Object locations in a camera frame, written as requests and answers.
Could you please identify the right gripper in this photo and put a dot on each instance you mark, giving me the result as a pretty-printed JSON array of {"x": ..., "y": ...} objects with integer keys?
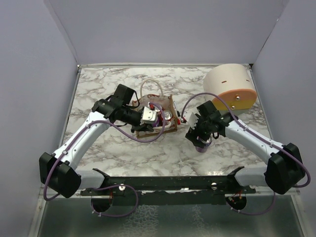
[{"x": 193, "y": 136}]

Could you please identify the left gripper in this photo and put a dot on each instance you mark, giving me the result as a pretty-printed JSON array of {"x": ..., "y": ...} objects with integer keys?
[{"x": 143, "y": 126}]

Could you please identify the purple can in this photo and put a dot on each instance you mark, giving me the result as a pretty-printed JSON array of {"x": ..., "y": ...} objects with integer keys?
[{"x": 206, "y": 144}]

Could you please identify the canvas bag with rope handles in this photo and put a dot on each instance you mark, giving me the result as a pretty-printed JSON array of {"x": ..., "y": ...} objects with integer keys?
[{"x": 159, "y": 103}]

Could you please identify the red cola can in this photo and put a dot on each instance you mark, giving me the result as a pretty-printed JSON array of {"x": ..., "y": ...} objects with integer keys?
[{"x": 168, "y": 115}]

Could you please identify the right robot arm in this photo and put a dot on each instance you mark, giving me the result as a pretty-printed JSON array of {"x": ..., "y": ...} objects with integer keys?
[{"x": 283, "y": 163}]

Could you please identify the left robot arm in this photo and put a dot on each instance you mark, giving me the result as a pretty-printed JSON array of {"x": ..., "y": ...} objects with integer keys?
[{"x": 58, "y": 170}]

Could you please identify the cream and orange bread box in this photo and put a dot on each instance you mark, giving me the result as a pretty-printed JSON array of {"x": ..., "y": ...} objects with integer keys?
[{"x": 233, "y": 84}]

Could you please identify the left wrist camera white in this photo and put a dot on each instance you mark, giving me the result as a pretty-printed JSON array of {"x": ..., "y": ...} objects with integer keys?
[{"x": 149, "y": 116}]

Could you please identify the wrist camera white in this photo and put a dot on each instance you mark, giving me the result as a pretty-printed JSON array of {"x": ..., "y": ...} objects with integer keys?
[
  {"x": 191, "y": 119},
  {"x": 149, "y": 116}
]

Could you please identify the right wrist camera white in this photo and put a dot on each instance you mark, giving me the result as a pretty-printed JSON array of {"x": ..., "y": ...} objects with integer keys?
[{"x": 191, "y": 119}]

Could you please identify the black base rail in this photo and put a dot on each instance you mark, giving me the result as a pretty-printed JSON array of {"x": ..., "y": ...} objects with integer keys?
[{"x": 168, "y": 190}]

